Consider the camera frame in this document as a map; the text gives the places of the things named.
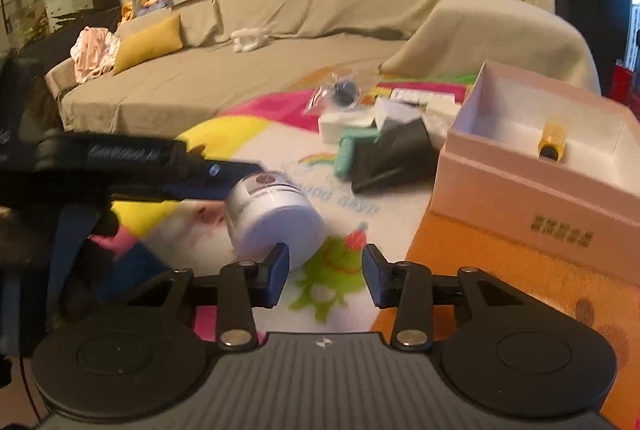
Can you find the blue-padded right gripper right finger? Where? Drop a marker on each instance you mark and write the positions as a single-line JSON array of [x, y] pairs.
[[407, 287]]

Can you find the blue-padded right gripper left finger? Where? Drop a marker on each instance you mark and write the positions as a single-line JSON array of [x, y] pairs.
[[243, 286]]

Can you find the white round jar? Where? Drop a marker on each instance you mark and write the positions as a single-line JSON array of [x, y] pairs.
[[266, 208]]

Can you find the teal plastic handle tool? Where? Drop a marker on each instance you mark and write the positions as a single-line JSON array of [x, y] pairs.
[[345, 156]]

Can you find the black pouch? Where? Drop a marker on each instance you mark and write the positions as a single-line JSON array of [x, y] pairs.
[[401, 156]]

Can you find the pink clothes pile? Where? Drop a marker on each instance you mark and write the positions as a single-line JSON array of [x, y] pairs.
[[94, 53]]

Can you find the colourful cartoon play mat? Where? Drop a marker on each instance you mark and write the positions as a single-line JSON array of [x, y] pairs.
[[328, 293]]

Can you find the white small box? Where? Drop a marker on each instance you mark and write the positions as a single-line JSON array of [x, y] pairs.
[[333, 124]]

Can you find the yellow cushion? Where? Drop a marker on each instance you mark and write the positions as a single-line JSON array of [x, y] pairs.
[[158, 40]]

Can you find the pink cardboard box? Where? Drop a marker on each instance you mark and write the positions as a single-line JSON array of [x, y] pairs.
[[584, 208]]

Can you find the yellow small bottle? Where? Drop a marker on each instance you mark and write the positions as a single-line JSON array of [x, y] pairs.
[[552, 142]]

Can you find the clear bag with black item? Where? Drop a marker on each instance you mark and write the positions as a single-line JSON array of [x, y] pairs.
[[341, 90]]

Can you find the white plush toy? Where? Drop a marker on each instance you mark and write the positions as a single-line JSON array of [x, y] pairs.
[[249, 39]]

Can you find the beige covered sofa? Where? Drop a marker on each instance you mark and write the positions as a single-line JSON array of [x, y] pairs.
[[412, 38]]

